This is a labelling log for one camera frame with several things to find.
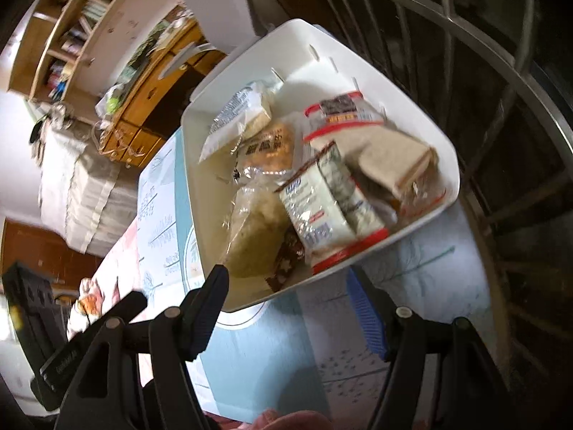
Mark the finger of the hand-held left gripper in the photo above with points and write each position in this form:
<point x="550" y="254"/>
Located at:
<point x="130" y="304"/>

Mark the wooden desk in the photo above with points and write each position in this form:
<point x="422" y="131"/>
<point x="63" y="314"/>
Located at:
<point x="147" y="94"/>

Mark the clear silver-label cake packet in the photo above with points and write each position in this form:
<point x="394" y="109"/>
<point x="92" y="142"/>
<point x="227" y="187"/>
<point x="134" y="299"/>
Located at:
<point x="232" y="114"/>

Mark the floral cloth bag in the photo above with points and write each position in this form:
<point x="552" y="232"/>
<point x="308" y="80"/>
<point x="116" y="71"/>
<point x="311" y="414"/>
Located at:
<point x="58" y="114"/>

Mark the brown wooden door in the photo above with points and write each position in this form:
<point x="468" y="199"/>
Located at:
<point x="40" y="251"/>

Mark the wooden bookshelf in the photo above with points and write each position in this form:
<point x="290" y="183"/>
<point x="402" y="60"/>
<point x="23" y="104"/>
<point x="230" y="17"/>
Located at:
<point x="121" y="13"/>

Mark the row of red blue books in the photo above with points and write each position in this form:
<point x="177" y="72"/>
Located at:
<point x="59" y="79"/>

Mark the white red-edged snack packet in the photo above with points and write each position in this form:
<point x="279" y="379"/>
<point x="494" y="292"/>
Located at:
<point x="313" y="219"/>

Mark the metal window grille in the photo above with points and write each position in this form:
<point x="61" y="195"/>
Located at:
<point x="553" y="112"/>

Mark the dark red small packet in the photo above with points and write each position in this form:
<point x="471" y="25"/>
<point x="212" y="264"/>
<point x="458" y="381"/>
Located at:
<point x="286" y="260"/>

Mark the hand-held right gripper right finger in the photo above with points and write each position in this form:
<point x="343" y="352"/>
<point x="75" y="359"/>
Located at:
<point x="365" y="318"/>

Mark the green tissue pack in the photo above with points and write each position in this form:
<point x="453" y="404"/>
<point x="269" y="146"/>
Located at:
<point x="112" y="98"/>

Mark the orange cake clear packet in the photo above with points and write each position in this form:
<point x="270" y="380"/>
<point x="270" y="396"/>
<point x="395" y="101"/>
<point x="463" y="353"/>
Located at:
<point x="268" y="148"/>

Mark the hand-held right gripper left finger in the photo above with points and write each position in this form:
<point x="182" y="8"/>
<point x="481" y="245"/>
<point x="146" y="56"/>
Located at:
<point x="209" y="322"/>

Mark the white plastic bin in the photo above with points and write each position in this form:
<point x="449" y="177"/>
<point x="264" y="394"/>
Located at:
<point x="340" y="67"/>

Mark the blue tree-print tablecloth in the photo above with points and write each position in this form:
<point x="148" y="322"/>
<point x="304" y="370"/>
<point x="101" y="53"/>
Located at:
<point x="277" y="367"/>

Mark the white lace cover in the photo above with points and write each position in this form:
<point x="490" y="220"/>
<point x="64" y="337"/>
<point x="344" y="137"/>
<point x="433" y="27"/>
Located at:
<point x="89" y="197"/>

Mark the grey office chair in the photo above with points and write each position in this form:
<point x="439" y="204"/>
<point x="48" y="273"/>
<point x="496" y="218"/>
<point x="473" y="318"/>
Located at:
<point x="215" y="0"/>

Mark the round biscuit clear packet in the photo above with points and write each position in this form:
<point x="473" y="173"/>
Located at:
<point x="255" y="233"/>

